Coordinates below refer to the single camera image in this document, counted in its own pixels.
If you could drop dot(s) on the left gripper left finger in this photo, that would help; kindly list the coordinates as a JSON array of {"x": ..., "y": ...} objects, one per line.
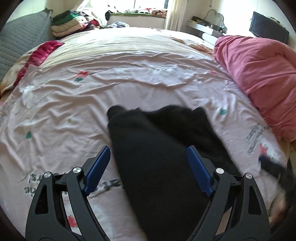
[{"x": 60, "y": 209}]

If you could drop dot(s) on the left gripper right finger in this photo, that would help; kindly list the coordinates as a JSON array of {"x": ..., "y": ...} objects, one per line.
[{"x": 236, "y": 209}]

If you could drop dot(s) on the black sweater with orange cuffs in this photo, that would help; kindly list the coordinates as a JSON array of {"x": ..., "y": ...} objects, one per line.
[{"x": 150, "y": 150}]

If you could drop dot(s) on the stack of folded clothes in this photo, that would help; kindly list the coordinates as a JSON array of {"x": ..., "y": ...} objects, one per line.
[{"x": 71, "y": 22}]

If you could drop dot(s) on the right hand thumb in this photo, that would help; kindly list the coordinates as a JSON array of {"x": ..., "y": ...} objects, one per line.
[{"x": 278, "y": 210}]

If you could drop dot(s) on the pink strawberry print duvet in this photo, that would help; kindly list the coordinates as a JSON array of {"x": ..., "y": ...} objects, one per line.
[{"x": 56, "y": 118}]

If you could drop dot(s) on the rose pink rolled blanket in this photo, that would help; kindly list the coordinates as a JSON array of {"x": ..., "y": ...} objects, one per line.
[{"x": 264, "y": 70}]

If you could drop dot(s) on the black monitor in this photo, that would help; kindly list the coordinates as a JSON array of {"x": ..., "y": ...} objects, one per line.
[{"x": 264, "y": 27}]

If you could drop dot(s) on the red and cream pillow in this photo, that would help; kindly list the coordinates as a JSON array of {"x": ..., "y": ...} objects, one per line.
[{"x": 35, "y": 56}]

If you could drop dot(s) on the white side desk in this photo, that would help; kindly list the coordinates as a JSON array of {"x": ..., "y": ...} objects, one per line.
[{"x": 205, "y": 32}]

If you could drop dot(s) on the grey quilted headboard cover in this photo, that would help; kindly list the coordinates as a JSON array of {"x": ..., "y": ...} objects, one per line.
[{"x": 23, "y": 34}]

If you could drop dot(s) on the white curtain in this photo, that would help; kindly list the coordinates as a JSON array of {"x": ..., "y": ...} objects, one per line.
[{"x": 175, "y": 14}]

